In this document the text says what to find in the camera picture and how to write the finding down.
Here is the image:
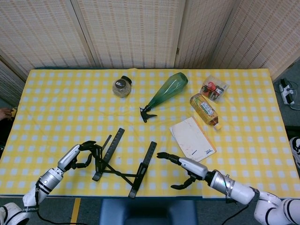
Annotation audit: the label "green plastic spray bottle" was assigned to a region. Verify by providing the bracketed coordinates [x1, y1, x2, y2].
[139, 72, 189, 123]

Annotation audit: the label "yellow white checkered tablecloth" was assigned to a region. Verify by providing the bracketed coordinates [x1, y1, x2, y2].
[0, 68, 300, 199]

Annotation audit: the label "bare person hand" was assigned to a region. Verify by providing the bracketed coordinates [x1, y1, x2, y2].
[0, 108, 12, 120]

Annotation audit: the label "round glass jar black lid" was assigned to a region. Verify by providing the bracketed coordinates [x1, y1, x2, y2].
[112, 75, 133, 98]

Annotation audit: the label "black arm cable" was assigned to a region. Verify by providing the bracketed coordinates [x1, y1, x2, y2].
[34, 182, 82, 225]

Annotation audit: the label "clear plastic box small items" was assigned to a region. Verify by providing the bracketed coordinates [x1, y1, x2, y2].
[200, 75, 230, 103]

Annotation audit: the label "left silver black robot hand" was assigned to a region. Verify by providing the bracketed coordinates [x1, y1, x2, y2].
[57, 140, 97, 172]

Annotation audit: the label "tea bottle yellow cap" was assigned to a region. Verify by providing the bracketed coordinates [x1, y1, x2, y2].
[189, 93, 222, 131]

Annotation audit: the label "woven bamboo screen panel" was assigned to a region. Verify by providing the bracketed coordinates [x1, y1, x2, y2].
[0, 55, 29, 107]
[0, 0, 96, 69]
[210, 0, 300, 80]
[174, 0, 237, 69]
[71, 0, 186, 69]

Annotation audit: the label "white booklet orange edge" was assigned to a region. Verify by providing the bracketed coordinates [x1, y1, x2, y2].
[169, 116, 217, 166]

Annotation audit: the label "blue padded seat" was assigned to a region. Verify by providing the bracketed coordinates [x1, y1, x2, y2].
[98, 198, 199, 225]

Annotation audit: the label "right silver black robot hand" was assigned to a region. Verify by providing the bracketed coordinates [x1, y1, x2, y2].
[156, 151, 209, 190]

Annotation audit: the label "white power strip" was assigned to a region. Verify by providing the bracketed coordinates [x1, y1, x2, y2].
[278, 79, 295, 105]

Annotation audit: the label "black folding laptop stand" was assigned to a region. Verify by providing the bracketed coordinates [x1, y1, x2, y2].
[91, 127, 158, 199]

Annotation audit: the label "black white sneaker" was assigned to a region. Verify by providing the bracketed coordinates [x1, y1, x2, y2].
[289, 137, 300, 169]

